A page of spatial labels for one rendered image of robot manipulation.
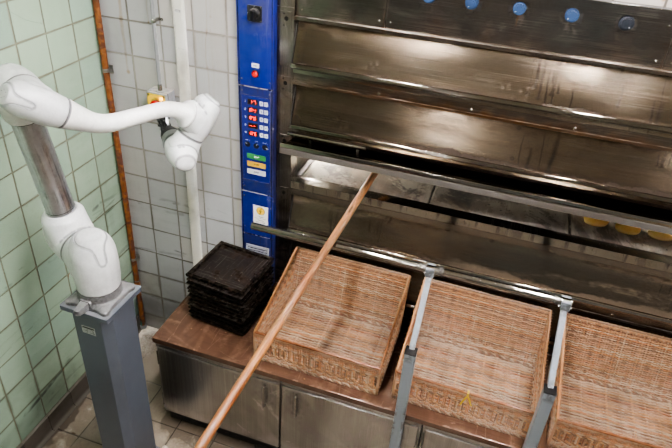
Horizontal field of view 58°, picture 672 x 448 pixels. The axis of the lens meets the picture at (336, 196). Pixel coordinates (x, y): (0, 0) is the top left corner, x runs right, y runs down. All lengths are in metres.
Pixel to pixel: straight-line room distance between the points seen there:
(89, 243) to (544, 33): 1.71
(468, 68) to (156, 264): 1.95
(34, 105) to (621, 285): 2.22
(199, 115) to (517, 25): 1.15
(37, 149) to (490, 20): 1.59
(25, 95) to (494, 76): 1.53
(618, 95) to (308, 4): 1.16
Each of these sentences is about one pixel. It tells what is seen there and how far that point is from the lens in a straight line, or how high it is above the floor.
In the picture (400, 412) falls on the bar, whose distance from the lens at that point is 2.44.
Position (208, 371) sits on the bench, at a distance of 2.79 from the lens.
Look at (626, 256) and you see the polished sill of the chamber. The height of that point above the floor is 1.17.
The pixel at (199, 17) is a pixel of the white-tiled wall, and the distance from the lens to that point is 2.58.
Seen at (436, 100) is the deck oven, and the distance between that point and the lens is 2.33.
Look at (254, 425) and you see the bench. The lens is 2.92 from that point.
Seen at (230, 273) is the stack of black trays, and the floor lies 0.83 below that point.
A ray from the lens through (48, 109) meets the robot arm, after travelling 1.99.
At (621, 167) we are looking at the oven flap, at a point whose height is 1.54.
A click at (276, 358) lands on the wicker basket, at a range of 2.62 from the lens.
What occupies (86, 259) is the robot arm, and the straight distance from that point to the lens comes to 2.23.
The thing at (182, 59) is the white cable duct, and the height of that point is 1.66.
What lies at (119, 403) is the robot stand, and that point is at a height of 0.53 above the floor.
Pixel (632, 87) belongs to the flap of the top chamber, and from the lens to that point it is 2.31.
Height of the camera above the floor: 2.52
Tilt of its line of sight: 31 degrees down
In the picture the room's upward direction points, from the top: 4 degrees clockwise
